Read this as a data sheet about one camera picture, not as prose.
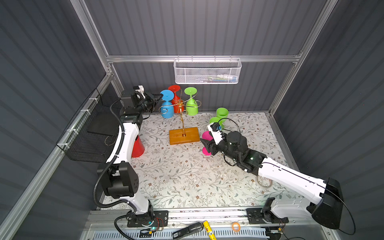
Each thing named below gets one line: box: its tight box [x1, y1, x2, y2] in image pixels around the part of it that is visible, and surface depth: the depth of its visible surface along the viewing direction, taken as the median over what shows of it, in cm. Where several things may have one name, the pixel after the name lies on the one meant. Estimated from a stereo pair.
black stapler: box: [172, 221, 204, 240], surface depth 68 cm
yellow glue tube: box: [203, 220, 217, 240], surface depth 71 cm
